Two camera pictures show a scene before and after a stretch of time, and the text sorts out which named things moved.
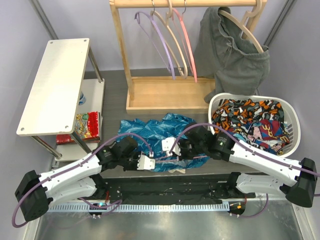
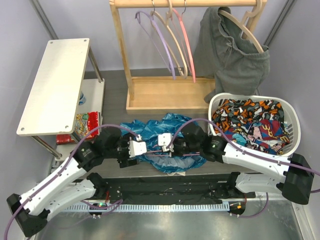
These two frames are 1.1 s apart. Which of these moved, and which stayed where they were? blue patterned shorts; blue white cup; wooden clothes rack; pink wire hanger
Moved: pink wire hanger
Stayed: blue white cup; blue patterned shorts; wooden clothes rack
